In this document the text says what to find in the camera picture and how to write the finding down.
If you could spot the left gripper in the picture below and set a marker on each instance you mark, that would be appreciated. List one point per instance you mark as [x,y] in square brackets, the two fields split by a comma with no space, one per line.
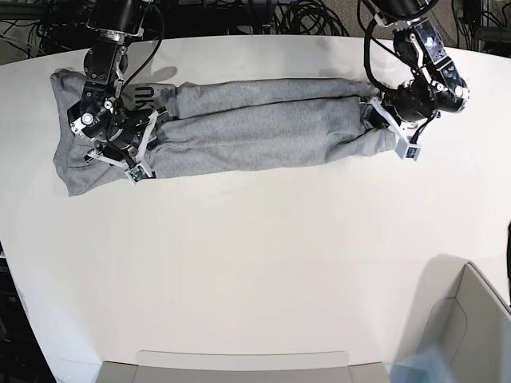
[406,104]

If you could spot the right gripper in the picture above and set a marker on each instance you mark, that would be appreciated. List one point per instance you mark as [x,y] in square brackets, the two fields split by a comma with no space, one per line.
[125,142]

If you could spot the grey T-shirt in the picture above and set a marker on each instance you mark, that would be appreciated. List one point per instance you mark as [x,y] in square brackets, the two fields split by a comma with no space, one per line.
[258,125]

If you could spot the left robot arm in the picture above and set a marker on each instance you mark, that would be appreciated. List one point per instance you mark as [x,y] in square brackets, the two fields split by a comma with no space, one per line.
[436,86]

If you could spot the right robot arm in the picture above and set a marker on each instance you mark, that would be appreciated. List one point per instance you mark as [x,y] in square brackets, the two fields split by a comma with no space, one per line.
[117,24]

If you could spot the grey chair right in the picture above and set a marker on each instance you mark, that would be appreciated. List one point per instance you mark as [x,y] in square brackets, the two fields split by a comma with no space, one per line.
[467,337]

